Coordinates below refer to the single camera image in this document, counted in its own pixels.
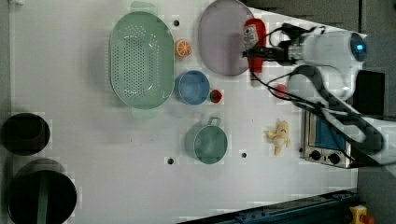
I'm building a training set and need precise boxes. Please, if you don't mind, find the orange slice toy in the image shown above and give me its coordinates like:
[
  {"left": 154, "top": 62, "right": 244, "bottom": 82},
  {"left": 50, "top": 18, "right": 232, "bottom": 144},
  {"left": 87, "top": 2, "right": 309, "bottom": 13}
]
[{"left": 175, "top": 39, "right": 192, "bottom": 58}]

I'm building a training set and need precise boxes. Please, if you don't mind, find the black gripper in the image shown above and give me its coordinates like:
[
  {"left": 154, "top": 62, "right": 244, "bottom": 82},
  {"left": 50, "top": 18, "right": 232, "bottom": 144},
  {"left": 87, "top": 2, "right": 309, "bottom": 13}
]
[{"left": 242, "top": 47, "right": 291, "bottom": 62}]

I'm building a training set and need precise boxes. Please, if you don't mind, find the red plush strawberry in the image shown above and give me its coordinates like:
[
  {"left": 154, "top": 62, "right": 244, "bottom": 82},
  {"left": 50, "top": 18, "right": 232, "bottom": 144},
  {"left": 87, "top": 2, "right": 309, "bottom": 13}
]
[{"left": 276, "top": 84, "right": 287, "bottom": 97}]

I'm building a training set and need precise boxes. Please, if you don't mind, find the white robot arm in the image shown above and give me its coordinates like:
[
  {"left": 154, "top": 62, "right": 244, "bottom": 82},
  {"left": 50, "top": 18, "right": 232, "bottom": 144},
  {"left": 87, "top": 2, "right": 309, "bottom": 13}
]
[{"left": 243, "top": 31, "right": 395, "bottom": 175}]

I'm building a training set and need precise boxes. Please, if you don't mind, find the blue metal frame rail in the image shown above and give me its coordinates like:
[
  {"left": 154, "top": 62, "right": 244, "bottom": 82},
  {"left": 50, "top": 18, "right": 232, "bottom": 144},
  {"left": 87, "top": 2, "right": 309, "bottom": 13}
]
[{"left": 177, "top": 190, "right": 361, "bottom": 224}]

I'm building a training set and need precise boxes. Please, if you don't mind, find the silver toaster oven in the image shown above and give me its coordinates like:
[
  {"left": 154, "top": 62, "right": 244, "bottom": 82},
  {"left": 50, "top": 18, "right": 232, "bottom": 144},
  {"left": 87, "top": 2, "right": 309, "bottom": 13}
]
[{"left": 299, "top": 70, "right": 387, "bottom": 170}]

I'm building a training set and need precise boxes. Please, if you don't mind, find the small black round container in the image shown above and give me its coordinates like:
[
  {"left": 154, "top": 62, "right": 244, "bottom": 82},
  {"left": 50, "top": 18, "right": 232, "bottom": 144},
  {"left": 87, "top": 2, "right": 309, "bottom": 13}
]
[{"left": 1, "top": 113, "right": 50, "bottom": 156}]

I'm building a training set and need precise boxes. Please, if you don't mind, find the blue bowl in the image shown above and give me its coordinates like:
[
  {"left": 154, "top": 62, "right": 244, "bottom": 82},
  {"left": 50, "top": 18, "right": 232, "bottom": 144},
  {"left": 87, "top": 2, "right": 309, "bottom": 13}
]
[{"left": 175, "top": 70, "right": 210, "bottom": 105}]

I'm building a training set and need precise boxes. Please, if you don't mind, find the green mug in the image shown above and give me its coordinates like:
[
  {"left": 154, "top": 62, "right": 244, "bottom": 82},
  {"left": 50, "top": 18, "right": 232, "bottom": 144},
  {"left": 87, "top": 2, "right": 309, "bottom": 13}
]
[{"left": 185, "top": 117, "right": 228, "bottom": 164}]

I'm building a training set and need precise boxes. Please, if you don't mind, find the yellow plush banana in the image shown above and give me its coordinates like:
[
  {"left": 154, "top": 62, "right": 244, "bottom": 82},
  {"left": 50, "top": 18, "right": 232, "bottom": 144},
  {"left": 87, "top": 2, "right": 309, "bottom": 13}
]
[{"left": 265, "top": 120, "right": 290, "bottom": 156}]

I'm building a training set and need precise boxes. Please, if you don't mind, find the green perforated colander basket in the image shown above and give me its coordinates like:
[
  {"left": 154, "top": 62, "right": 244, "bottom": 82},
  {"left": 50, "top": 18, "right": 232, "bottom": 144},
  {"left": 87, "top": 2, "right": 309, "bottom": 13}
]
[{"left": 109, "top": 0, "right": 175, "bottom": 119}]

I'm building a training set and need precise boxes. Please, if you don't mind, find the red plush ketchup bottle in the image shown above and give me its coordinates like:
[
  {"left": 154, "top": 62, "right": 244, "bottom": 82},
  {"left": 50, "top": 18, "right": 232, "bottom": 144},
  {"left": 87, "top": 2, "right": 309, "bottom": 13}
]
[{"left": 244, "top": 18, "right": 266, "bottom": 88}]

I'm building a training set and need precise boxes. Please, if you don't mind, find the grey round plate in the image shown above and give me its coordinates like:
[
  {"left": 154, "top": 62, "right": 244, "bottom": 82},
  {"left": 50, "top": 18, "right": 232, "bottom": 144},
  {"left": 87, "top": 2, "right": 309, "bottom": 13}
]
[{"left": 198, "top": 0, "right": 253, "bottom": 76}]

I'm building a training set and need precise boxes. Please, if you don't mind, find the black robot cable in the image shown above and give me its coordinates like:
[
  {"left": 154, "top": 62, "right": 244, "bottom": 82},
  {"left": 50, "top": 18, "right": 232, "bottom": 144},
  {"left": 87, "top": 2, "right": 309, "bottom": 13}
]
[{"left": 248, "top": 24, "right": 356, "bottom": 162}]

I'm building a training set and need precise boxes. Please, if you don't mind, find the small red tomato toy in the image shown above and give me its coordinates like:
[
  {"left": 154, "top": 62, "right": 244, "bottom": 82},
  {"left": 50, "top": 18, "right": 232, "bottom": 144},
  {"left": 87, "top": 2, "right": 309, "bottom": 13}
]
[{"left": 209, "top": 90, "right": 222, "bottom": 104}]

